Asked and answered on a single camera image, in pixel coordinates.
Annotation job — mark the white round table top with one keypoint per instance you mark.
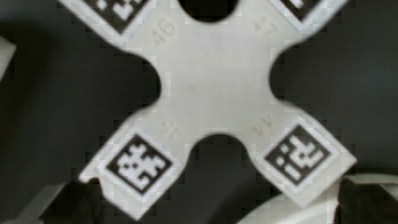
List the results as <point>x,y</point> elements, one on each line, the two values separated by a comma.
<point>279,212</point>

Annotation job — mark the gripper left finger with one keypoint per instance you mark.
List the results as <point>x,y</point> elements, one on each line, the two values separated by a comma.
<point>66,204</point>

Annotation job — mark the white cross-shaped table base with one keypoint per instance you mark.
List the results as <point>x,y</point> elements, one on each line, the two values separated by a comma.
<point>211,58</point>

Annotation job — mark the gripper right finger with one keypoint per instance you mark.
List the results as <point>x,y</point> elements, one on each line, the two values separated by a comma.
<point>368,199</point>

